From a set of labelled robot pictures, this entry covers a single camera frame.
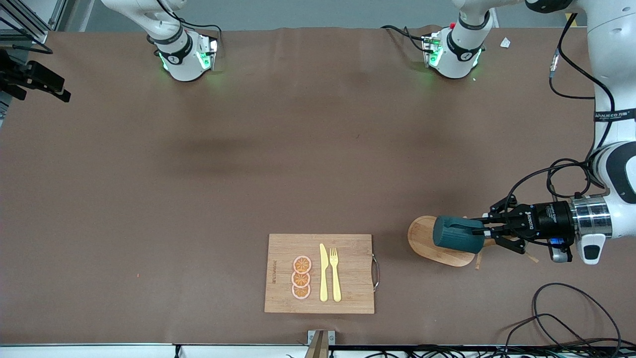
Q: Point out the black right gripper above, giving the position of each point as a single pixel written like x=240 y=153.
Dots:
x=36 y=75

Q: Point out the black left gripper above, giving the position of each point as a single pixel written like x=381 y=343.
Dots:
x=550 y=216

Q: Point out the teal cup with yellow inside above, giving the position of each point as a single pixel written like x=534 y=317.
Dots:
x=457 y=236

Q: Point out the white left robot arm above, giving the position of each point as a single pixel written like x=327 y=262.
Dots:
x=611 y=49

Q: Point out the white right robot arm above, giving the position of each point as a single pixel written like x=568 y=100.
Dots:
x=184 y=64

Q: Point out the wooden cup rack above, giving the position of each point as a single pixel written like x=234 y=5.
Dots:
x=422 y=238

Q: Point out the bamboo cutting board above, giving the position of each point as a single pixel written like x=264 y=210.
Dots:
x=348 y=268

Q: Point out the yellow plastic fork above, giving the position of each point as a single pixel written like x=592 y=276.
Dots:
x=335 y=278

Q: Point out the white paper scrap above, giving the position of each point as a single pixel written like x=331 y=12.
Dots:
x=505 y=43

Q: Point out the yellow plastic knife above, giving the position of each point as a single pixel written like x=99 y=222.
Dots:
x=323 y=273

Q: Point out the toy orange slice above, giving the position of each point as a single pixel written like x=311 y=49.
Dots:
x=302 y=264
x=301 y=292
x=300 y=279

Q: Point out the white table edge strip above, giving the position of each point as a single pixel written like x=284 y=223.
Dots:
x=74 y=351

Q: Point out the aluminium frame profile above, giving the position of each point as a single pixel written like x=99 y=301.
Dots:
x=30 y=22

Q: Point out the wooden post with metal bracket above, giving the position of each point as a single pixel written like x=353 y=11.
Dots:
x=318 y=345

